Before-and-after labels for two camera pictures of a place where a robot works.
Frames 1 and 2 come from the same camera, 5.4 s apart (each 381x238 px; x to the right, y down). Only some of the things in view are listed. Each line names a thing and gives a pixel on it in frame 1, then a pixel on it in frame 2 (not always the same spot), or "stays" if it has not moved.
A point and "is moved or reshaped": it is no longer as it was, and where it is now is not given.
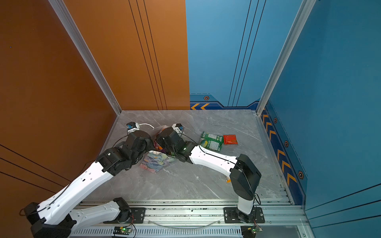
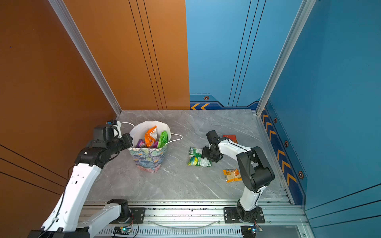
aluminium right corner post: x=306 y=7 stays
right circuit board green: x=249 y=231 stays
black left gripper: x=150 y=143 to x=128 y=139
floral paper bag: x=157 y=159 is moved or reshaped
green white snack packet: x=211 y=141 is moved or reshaped
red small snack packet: x=230 y=139 stays
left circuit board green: x=122 y=230 stays
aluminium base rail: x=203 y=219 stays
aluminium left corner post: x=86 y=54 stays
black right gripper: x=159 y=139 to x=204 y=153
